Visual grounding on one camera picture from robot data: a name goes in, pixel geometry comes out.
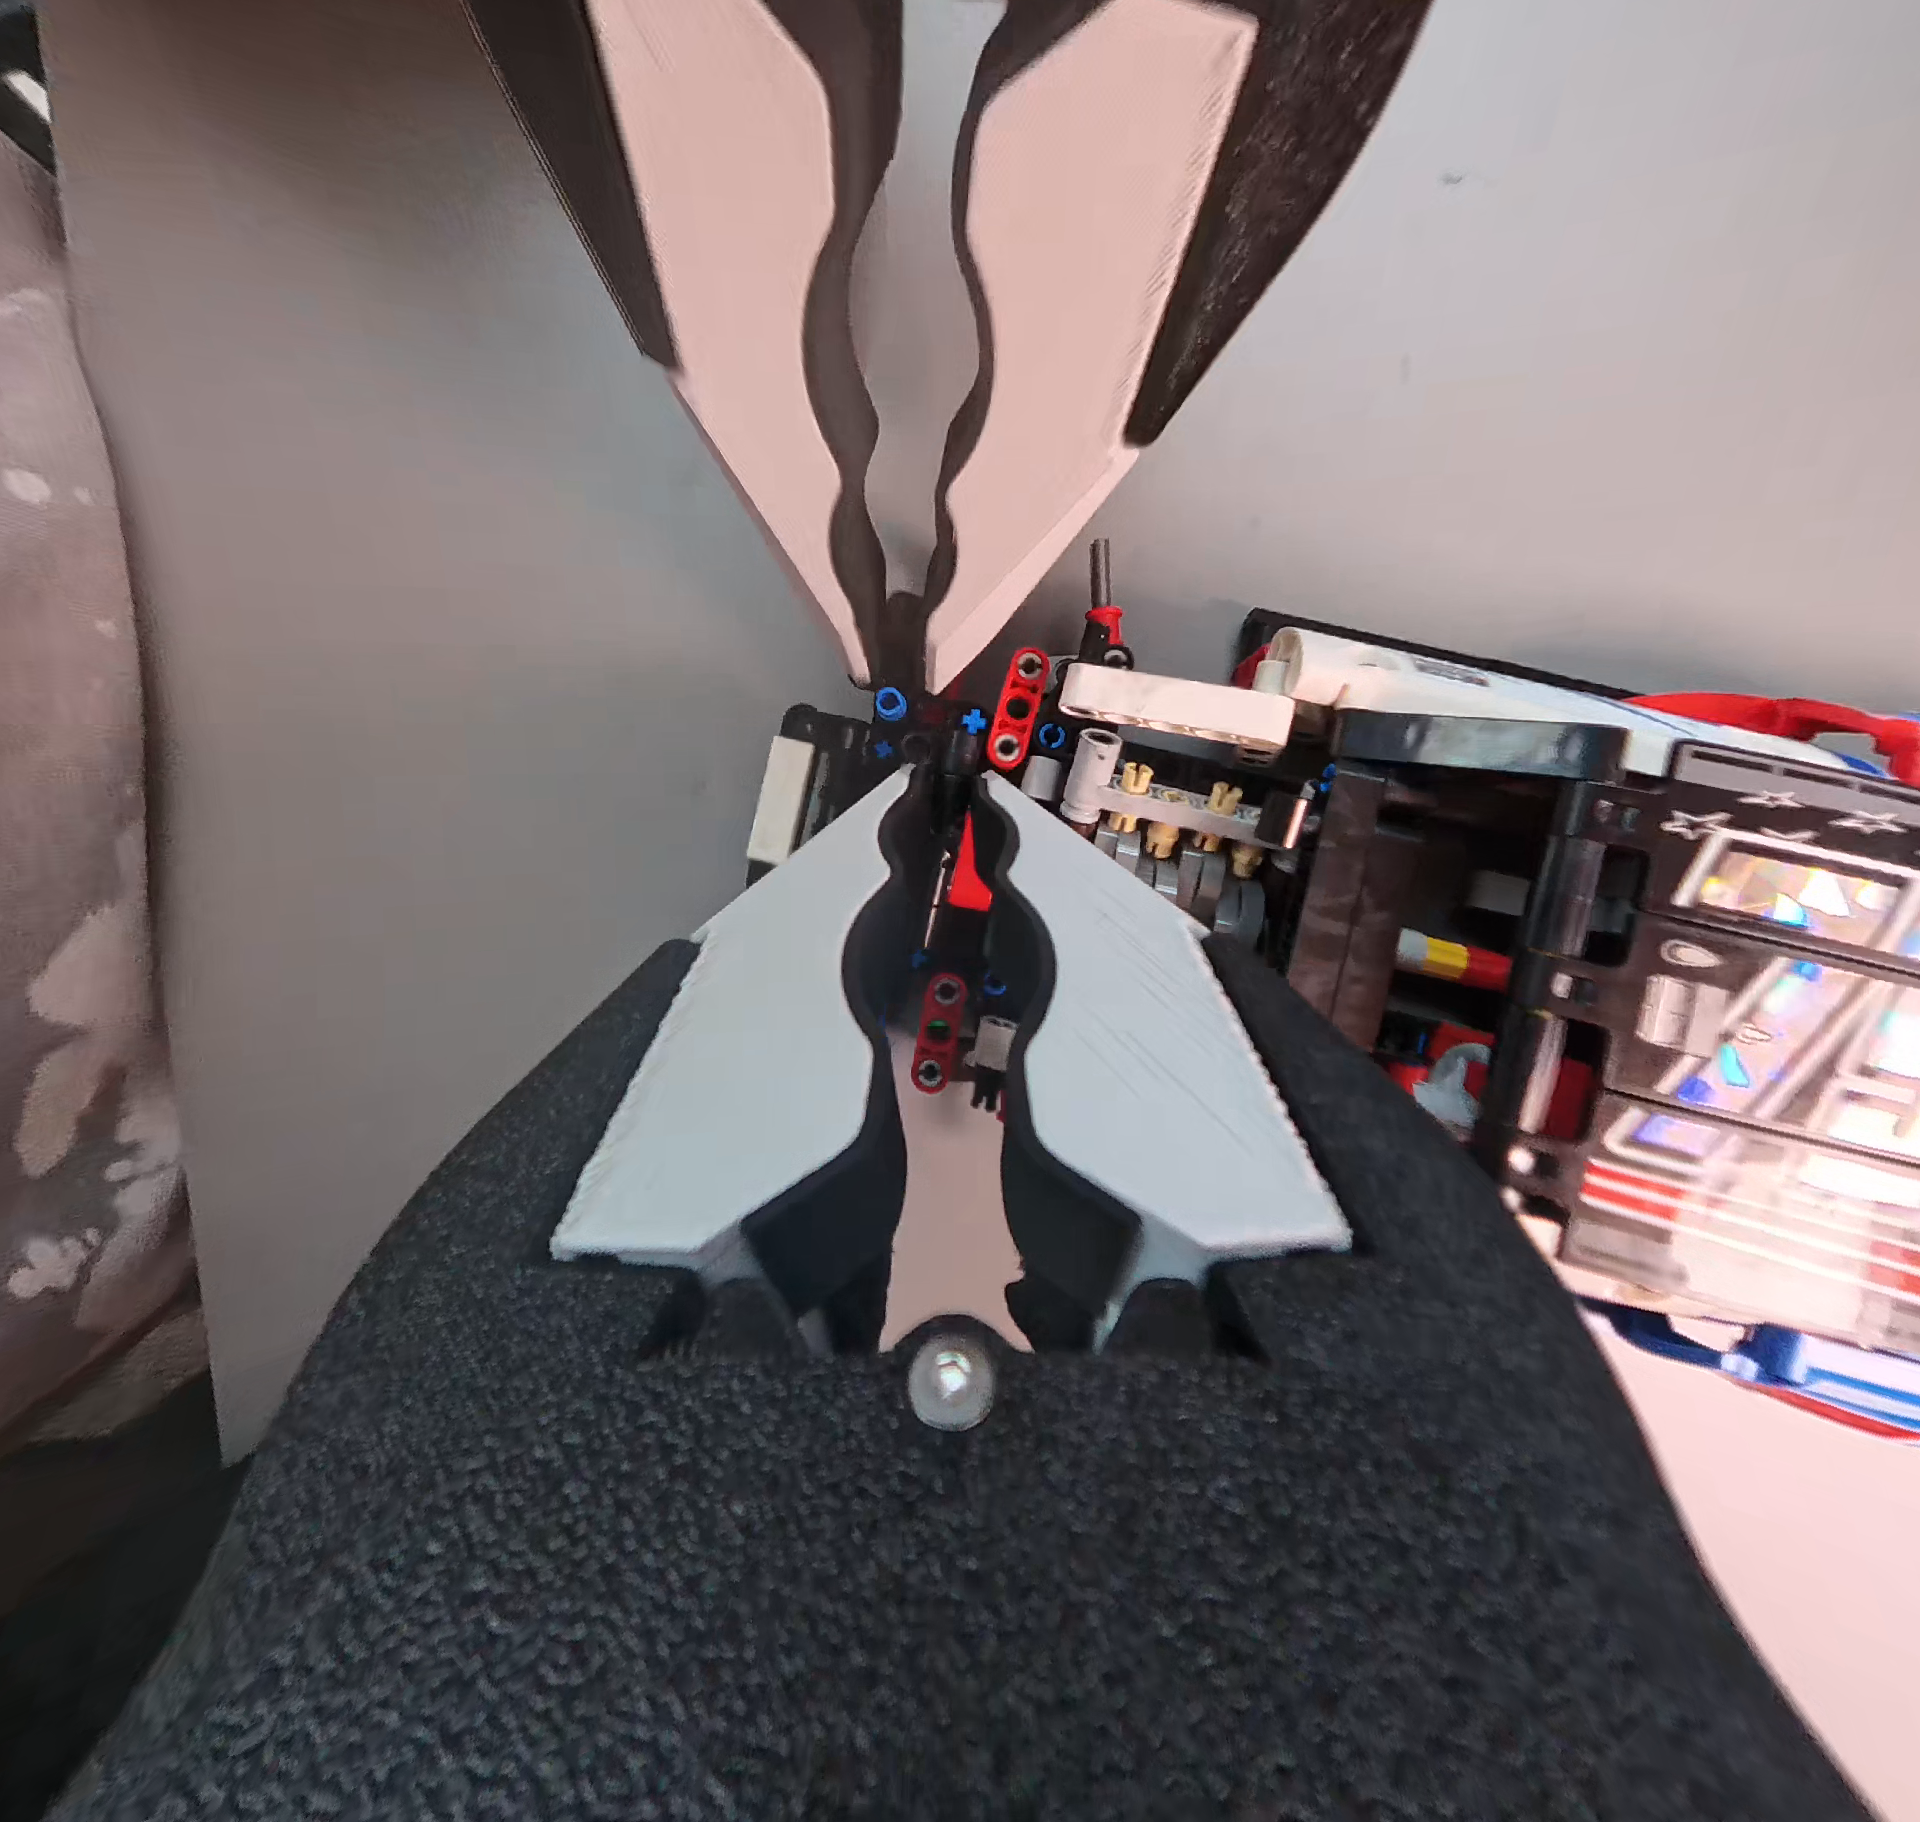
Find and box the toy brick race car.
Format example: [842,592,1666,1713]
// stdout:
[747,538,1920,1435]

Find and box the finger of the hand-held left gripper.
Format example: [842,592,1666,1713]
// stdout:
[920,0,1262,697]
[569,0,910,686]

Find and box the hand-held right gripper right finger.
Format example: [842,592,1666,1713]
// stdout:
[979,771,1352,1348]

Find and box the person's pale patterned sweatshirt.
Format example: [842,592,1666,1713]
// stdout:
[0,127,212,1454]

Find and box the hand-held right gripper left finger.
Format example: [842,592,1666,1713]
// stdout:
[553,765,925,1275]

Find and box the grey desk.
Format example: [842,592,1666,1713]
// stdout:
[31,0,1920,1822]

